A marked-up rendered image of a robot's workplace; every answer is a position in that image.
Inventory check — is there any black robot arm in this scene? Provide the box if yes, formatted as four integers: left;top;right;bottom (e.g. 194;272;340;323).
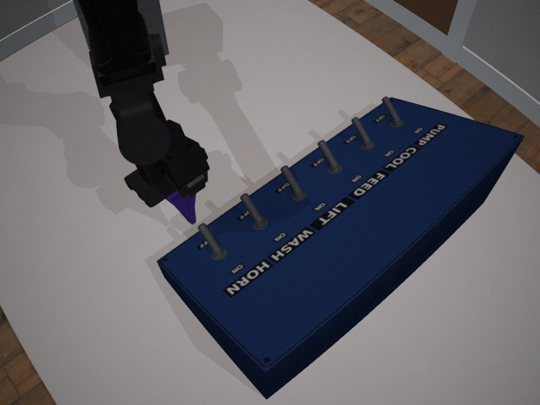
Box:
78;0;210;198

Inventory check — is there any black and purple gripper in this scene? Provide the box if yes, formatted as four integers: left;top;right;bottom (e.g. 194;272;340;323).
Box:
124;169;196;224

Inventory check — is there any dark blue switch console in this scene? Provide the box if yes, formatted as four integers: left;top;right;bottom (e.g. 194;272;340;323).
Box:
157;96;525;399

